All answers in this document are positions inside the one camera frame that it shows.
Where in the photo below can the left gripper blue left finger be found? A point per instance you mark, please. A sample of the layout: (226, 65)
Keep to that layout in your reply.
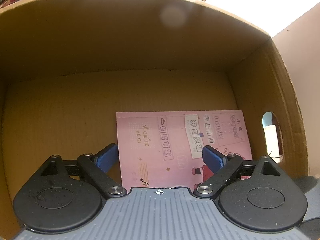
(106, 157)

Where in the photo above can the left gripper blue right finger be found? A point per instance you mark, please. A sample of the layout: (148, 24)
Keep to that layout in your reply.
(213, 159)

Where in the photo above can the pink illustrated notebook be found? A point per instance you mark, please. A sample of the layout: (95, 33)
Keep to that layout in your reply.
(164, 149)

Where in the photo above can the brown cardboard box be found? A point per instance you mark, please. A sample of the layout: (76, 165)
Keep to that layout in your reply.
(68, 66)

